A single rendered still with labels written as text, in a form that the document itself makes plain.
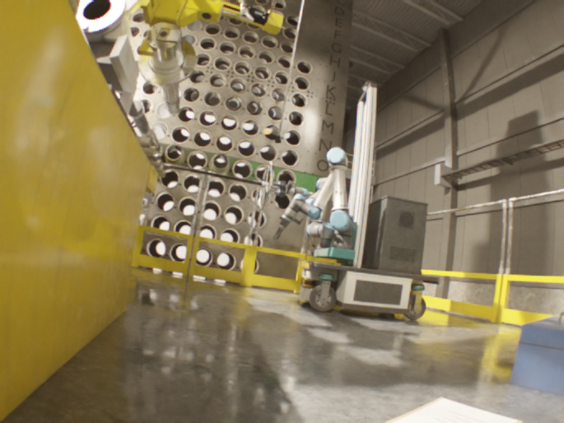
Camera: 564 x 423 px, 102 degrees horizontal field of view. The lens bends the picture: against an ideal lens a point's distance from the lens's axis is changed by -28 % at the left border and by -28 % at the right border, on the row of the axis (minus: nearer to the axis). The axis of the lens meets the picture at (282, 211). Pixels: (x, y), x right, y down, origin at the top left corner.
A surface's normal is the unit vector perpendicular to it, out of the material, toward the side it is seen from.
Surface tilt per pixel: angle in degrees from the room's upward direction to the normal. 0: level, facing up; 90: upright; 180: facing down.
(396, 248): 90
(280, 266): 90
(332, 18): 90
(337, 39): 90
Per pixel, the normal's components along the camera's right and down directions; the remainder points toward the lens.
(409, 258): 0.07, -0.14
